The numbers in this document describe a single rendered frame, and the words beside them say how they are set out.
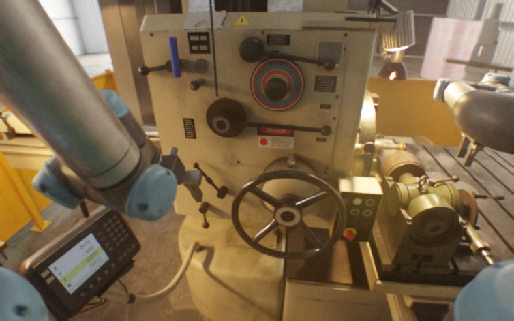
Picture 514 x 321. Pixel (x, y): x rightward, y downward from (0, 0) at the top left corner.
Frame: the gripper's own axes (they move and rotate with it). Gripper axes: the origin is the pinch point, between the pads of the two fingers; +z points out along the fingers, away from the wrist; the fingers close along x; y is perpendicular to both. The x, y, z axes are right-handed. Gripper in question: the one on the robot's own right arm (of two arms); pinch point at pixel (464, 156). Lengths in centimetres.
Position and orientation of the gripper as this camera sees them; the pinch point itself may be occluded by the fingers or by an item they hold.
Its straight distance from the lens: 124.5
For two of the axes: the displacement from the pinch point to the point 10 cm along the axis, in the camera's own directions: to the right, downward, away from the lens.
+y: -9.6, -1.4, 2.5
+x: -2.9, 4.8, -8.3
